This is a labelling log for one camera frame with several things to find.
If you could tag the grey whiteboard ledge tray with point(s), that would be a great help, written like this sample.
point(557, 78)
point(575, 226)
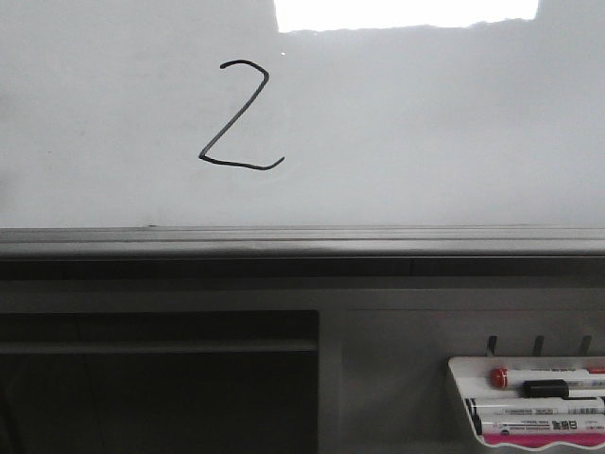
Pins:
point(177, 242)

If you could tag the white whiteboard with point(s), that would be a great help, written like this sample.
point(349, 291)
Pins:
point(292, 113)

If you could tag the red capped whiteboard marker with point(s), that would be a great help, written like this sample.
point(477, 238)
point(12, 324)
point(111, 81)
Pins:
point(579, 378)

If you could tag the black hook left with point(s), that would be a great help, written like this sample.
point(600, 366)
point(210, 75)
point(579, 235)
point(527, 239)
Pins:
point(491, 346)

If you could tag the black hook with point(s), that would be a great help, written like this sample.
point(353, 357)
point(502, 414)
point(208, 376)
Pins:
point(491, 346)
point(538, 346)
point(584, 346)

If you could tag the white marker holder tray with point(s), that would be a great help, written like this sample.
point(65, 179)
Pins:
point(470, 378)

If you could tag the black capped white marker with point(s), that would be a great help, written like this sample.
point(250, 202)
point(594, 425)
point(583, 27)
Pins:
point(534, 406)

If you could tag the black hook middle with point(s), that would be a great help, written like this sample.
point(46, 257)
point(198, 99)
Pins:
point(538, 346)

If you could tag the black marker cap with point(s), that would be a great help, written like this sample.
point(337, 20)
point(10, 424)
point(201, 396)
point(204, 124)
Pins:
point(548, 388)

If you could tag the white marker with label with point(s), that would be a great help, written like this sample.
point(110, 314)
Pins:
point(562, 424)

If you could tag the black hook right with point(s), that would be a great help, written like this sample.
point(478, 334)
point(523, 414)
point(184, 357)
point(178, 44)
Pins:
point(584, 346)

